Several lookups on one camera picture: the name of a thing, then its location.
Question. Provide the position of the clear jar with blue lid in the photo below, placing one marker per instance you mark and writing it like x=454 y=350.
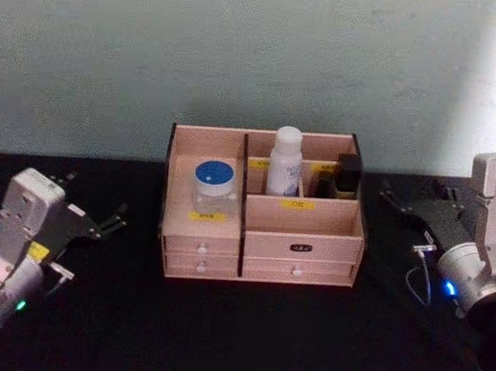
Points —
x=214 y=185

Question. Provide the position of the small dark bottle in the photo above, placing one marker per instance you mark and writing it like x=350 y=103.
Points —
x=325 y=185

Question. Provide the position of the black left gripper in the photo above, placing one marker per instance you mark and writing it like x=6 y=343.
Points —
x=70 y=227

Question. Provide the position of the black table cloth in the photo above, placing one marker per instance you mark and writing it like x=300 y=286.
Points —
x=227 y=334

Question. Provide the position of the wide wooden drawer white knob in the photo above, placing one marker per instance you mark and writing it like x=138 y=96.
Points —
x=267 y=268

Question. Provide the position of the small wooden drawer white knob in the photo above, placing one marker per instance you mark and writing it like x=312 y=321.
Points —
x=183 y=243
x=182 y=263

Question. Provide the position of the tall black square bottle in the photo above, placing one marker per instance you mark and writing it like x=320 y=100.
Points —
x=347 y=174

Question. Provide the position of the wooden desk organizer with drawers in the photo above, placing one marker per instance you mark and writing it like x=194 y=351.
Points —
x=305 y=222

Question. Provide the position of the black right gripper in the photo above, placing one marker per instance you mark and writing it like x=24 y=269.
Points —
x=444 y=224

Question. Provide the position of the wide wooden drawer black label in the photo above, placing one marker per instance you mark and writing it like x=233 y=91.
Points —
x=265 y=245

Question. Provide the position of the white plastic bottle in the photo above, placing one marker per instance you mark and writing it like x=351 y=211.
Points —
x=284 y=167

